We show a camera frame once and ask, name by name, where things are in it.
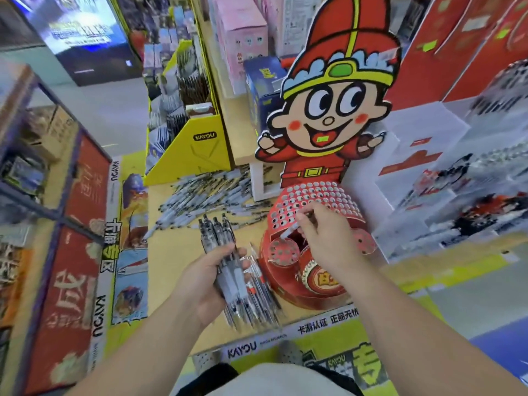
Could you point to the shelf rack with red panels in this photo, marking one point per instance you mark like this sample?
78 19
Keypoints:
53 243

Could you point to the stack of white ink-print boxes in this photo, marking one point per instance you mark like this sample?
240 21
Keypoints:
474 193

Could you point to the red cartoon figure pen stand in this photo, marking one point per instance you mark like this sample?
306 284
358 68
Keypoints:
330 119

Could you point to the person's right forearm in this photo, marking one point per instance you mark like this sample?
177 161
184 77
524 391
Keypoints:
412 338

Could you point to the person's white shirt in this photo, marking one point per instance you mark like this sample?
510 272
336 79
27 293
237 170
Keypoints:
268 381

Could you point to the white box with red label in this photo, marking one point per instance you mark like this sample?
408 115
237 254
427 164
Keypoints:
412 156

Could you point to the blue printed box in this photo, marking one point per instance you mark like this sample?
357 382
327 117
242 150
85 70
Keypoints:
262 90

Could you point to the yellow printed display table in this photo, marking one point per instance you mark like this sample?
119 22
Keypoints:
177 247

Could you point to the red cardboard panels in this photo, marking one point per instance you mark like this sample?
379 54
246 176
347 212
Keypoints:
453 45

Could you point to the bundle of grey pens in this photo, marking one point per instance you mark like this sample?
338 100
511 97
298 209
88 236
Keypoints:
231 280

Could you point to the person's left forearm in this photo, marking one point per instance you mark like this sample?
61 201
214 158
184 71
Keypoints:
140 350

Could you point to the person's left thumb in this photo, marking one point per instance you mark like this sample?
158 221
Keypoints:
233 257

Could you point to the person's right hand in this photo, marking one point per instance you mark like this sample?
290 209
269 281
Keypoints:
332 243

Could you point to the pile of loose grey pens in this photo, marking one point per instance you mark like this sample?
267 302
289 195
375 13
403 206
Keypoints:
206 197

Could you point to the yellow cardboard display box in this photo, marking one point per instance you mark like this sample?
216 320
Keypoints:
185 144

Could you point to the single white pen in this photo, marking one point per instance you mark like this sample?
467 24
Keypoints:
291 230

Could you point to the person's left hand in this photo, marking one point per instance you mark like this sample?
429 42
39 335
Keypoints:
198 284

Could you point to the dark display screen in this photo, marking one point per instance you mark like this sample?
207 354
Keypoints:
82 37

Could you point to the row of card packets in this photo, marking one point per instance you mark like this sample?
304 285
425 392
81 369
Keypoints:
173 78

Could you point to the pink printed box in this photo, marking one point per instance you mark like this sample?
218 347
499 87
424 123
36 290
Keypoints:
241 41

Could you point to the person's grey shoe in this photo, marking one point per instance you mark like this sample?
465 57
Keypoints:
290 353

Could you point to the white small stand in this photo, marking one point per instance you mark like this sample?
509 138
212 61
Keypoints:
260 185

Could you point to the person's right thumb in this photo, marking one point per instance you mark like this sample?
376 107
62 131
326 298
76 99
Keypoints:
306 230

